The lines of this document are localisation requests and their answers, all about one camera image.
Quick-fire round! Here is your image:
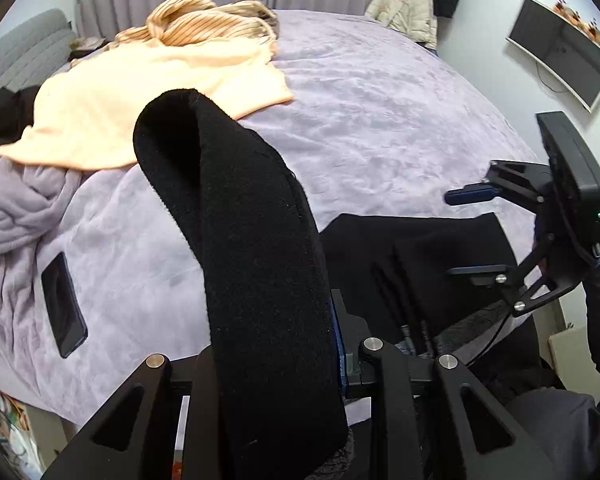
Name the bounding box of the colourful patterned bag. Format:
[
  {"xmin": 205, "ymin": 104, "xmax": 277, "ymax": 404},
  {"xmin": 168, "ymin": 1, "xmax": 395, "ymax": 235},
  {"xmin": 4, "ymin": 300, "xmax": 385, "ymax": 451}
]
[{"xmin": 0, "ymin": 391, "xmax": 44, "ymax": 479}]

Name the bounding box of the lavender fleece bed blanket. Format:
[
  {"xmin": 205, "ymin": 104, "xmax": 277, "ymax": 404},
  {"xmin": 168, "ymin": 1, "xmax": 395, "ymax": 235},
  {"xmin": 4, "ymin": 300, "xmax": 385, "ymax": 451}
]
[{"xmin": 0, "ymin": 11, "xmax": 533, "ymax": 424}]

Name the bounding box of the peach cloth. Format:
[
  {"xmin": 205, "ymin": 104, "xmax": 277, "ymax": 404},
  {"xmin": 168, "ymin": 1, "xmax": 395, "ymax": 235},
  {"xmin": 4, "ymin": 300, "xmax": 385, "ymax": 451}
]
[{"xmin": 0, "ymin": 38, "xmax": 294, "ymax": 170}]

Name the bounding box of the black smartphone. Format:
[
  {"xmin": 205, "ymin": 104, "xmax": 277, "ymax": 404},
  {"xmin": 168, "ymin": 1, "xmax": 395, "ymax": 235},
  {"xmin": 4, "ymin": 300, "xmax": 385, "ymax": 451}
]
[{"xmin": 41, "ymin": 252, "xmax": 88, "ymax": 359}]

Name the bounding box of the tan striped garment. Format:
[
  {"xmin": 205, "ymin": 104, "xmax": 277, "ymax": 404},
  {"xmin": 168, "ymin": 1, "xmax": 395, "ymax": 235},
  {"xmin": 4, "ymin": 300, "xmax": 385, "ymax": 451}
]
[{"xmin": 69, "ymin": 0, "xmax": 282, "ymax": 64}]

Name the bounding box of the grey headboard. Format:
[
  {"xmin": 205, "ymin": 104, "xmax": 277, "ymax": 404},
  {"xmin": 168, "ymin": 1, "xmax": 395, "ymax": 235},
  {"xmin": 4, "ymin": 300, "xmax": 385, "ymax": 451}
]
[{"xmin": 0, "ymin": 9, "xmax": 76, "ymax": 91}]

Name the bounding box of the beige puffer jacket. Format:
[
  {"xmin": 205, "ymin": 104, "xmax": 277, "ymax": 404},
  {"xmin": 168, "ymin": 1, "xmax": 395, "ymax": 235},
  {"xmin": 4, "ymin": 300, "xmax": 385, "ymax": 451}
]
[{"xmin": 364, "ymin": 0, "xmax": 438, "ymax": 50}]

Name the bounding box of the black pants grey waistband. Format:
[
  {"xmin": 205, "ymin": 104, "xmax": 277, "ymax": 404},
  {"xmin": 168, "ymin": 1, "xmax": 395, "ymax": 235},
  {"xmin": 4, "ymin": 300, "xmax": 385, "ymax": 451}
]
[{"xmin": 133, "ymin": 90, "xmax": 540, "ymax": 479}]

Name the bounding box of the wall mounted television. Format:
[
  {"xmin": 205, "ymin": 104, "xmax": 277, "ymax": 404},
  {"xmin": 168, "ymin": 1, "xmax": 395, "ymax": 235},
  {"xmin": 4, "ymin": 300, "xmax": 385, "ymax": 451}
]
[{"xmin": 506, "ymin": 0, "xmax": 600, "ymax": 113}]

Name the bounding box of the black clothes pile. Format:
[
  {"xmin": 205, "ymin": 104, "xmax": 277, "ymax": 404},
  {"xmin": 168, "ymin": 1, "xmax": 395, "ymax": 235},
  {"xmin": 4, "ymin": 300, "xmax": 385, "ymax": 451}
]
[{"xmin": 0, "ymin": 86, "xmax": 40, "ymax": 146}]

